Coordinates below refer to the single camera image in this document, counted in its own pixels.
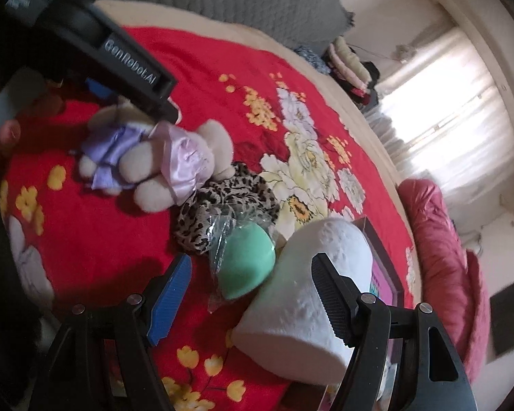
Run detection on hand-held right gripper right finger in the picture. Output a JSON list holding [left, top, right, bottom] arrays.
[[310, 252, 476, 411]]

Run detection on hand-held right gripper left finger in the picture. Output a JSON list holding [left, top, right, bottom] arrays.
[[29, 252, 193, 411]]

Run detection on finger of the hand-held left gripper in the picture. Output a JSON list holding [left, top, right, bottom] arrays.
[[86, 78, 115, 100], [148, 95, 181, 124]]

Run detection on white tissue roll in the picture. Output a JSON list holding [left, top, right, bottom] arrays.
[[231, 217, 374, 387]]

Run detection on plush bear pink dress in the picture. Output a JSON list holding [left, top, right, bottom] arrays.
[[133, 119, 235, 215]]

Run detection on plush bear purple dress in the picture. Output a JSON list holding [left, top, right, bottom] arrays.
[[75, 102, 157, 198]]

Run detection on dark shallow cardboard box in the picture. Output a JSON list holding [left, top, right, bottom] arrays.
[[321, 216, 406, 411]]

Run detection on green sponge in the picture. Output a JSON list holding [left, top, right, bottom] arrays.
[[207, 213, 280, 314]]

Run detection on leopard print scrunchie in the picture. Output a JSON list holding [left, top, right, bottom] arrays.
[[173, 162, 282, 258]]

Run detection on person's left hand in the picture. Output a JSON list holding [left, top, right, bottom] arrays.
[[0, 117, 23, 177]]

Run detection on red floral blanket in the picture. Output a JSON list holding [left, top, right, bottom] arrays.
[[0, 26, 417, 411]]

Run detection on pink quilt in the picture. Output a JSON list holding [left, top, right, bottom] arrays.
[[397, 178, 494, 380]]

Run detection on grey quilted headboard cover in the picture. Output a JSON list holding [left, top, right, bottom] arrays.
[[98, 0, 355, 55]]

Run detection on blue patterned cloth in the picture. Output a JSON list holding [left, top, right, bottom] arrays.
[[295, 45, 331, 76]]

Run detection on stack of folded clothes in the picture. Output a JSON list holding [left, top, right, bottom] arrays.
[[326, 36, 375, 91]]

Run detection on white sheer curtains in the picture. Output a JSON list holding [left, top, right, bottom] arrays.
[[367, 26, 514, 198]]

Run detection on black wall television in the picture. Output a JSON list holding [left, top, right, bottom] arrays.
[[489, 282, 514, 357]]

